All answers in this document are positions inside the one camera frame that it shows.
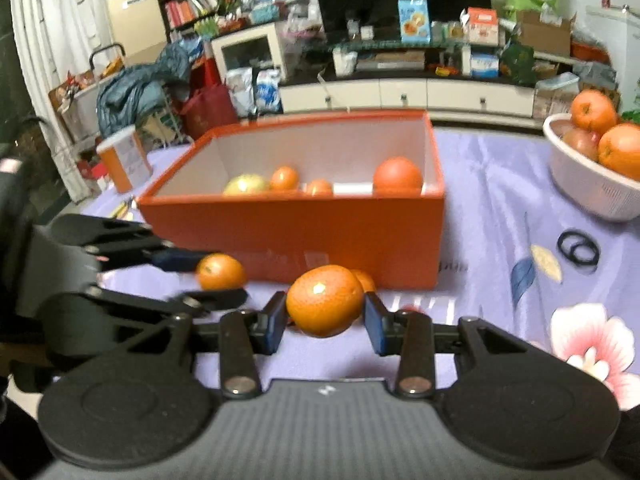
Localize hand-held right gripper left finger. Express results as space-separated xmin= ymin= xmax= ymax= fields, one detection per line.
xmin=120 ymin=290 xmax=290 ymax=401

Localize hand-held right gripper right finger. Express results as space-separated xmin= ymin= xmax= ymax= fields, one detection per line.
xmin=363 ymin=291 xmax=533 ymax=401

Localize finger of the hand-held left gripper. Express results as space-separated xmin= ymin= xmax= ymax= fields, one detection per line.
xmin=50 ymin=213 xmax=213 ymax=274
xmin=82 ymin=284 xmax=249 ymax=320

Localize orange cardboard box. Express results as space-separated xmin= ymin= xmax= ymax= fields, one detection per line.
xmin=136 ymin=109 xmax=446 ymax=291

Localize yellow-green apple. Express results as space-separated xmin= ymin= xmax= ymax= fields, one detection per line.
xmin=222 ymin=173 xmax=272 ymax=197

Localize large orange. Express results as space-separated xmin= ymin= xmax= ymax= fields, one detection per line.
xmin=373 ymin=156 xmax=424 ymax=196

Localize orange and white canister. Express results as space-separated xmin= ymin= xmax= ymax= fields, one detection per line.
xmin=95 ymin=126 xmax=153 ymax=194

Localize purple floral tablecloth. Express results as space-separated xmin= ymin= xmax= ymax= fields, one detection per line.
xmin=80 ymin=127 xmax=640 ymax=411

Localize red shopping bag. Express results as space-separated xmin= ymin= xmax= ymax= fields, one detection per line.
xmin=179 ymin=60 xmax=240 ymax=141

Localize blue puffer jacket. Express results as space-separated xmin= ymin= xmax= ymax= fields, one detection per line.
xmin=96 ymin=40 xmax=193 ymax=138

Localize white and blue bag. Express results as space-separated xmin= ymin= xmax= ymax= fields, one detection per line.
xmin=226 ymin=67 xmax=257 ymax=118
xmin=255 ymin=69 xmax=283 ymax=113

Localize white curtain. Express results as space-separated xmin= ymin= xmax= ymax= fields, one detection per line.
xmin=10 ymin=0 xmax=108 ymax=201

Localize white television cabinet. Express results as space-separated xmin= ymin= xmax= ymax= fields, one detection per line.
xmin=277 ymin=77 xmax=538 ymax=121

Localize white microwave oven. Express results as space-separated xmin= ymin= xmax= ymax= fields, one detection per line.
xmin=211 ymin=21 xmax=288 ymax=83

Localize beige standing air conditioner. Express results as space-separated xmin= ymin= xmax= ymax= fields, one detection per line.
xmin=102 ymin=0 xmax=168 ymax=66

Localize white plastic colander basket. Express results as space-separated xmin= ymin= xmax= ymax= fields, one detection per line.
xmin=542 ymin=112 xmax=640 ymax=223

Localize dark bookshelf with books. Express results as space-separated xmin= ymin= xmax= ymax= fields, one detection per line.
xmin=150 ymin=0 xmax=251 ymax=41

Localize red apple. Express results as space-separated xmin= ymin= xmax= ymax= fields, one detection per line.
xmin=560 ymin=127 xmax=601 ymax=162

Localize blue and white box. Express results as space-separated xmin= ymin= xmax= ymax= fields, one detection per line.
xmin=470 ymin=52 xmax=501 ymax=79

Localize green bag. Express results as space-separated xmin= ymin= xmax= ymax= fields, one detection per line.
xmin=500 ymin=40 xmax=538 ymax=86

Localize navel orange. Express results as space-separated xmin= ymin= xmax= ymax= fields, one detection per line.
xmin=597 ymin=123 xmax=640 ymax=182
xmin=570 ymin=89 xmax=619 ymax=135

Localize blue snack box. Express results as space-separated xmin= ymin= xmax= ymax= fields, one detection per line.
xmin=397 ymin=0 xmax=432 ymax=44

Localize white and red carton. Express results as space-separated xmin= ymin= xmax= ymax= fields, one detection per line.
xmin=460 ymin=7 xmax=501 ymax=47

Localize brown cardboard box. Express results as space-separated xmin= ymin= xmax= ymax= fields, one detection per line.
xmin=515 ymin=10 xmax=576 ymax=58

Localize white chest freezer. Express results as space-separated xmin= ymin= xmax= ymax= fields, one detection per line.
xmin=585 ymin=5 xmax=640 ymax=96

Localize yellow handled pliers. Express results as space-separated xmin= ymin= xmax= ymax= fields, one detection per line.
xmin=107 ymin=197 xmax=138 ymax=221

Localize black hair tie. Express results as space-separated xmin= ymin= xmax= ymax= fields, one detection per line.
xmin=556 ymin=229 xmax=591 ymax=261
xmin=570 ymin=240 xmax=601 ymax=267

